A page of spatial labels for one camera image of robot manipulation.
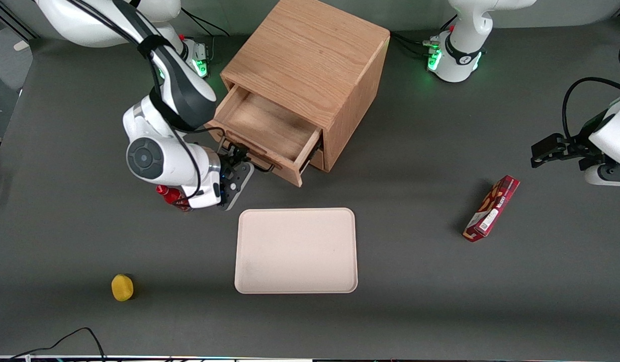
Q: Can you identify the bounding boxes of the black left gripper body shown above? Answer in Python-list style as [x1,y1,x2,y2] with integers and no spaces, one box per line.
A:
[561,135,601,170]

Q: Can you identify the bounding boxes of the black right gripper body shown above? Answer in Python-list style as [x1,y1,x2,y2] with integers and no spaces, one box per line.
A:
[219,153,248,176]

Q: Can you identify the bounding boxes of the black metal drawer handle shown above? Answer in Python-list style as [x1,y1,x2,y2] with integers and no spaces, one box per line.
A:
[223,142,276,172]

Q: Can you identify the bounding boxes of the wooden drawer with black handle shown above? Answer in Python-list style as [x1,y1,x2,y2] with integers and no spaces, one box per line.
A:
[205,84,323,188]

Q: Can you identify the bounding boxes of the oak wood drawer cabinet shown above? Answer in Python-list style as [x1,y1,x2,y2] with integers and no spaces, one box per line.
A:
[220,0,391,172]

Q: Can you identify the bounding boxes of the red plastic bottle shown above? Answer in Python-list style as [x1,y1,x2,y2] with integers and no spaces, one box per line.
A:
[155,185,192,213]

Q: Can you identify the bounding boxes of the red snack box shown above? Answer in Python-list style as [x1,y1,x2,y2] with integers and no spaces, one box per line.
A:
[463,175,521,243]

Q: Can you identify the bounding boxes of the white rectangular plastic tray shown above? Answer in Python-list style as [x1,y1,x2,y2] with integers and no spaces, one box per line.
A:
[234,208,359,295]

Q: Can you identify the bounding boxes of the yellow sponge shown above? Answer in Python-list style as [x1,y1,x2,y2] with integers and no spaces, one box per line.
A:
[111,274,135,302]

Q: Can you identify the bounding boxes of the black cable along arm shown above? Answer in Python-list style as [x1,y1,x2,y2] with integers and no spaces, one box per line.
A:
[68,0,225,199]

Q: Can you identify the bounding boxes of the black looping cable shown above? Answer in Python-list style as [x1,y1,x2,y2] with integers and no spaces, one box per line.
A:
[563,77,620,144]

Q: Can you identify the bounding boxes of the black base cable bundle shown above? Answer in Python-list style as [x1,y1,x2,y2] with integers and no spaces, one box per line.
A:
[181,8,230,37]
[390,31,438,57]

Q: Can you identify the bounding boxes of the black cable on table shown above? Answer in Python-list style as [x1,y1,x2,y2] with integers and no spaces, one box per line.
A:
[11,327,107,360]

